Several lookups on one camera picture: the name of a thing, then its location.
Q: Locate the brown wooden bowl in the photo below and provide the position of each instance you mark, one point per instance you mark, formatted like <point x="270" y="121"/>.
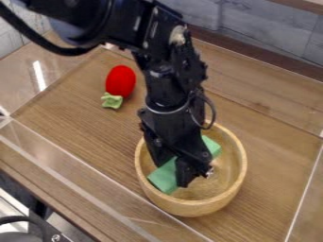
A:
<point x="207" y="194"/>

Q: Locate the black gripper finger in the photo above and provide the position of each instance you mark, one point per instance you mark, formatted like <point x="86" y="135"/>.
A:
<point x="159" y="151"/>
<point x="187" y="170"/>

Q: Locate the red plush strawberry toy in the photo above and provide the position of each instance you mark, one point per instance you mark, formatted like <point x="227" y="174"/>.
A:
<point x="119" y="86"/>

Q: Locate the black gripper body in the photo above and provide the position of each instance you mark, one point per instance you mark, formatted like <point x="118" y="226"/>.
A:
<point x="179" y="125"/>

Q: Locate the green rectangular block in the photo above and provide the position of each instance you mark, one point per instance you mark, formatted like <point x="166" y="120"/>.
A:
<point x="162" y="177"/>

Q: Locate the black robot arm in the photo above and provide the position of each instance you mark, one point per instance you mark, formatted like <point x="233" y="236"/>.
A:
<point x="151" y="30"/>

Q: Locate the black stand base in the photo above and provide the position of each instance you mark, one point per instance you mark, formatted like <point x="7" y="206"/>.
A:
<point x="27" y="228"/>

